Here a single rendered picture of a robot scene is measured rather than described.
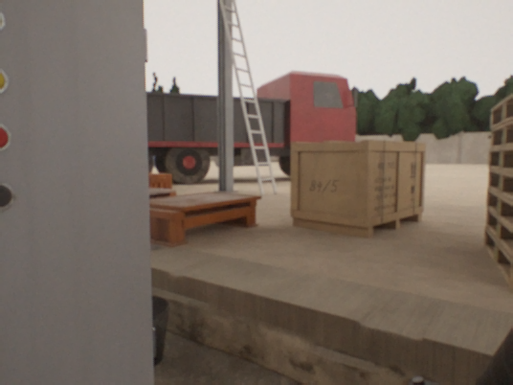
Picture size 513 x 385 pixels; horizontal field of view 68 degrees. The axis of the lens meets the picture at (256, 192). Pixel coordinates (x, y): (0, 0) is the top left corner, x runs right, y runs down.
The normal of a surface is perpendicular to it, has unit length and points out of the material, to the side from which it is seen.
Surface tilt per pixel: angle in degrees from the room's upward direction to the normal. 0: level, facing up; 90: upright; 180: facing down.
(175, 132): 90
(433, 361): 90
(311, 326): 90
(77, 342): 90
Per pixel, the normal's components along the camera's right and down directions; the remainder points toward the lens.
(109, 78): 0.81, 0.06
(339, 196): -0.70, 0.07
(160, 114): 0.36, 0.09
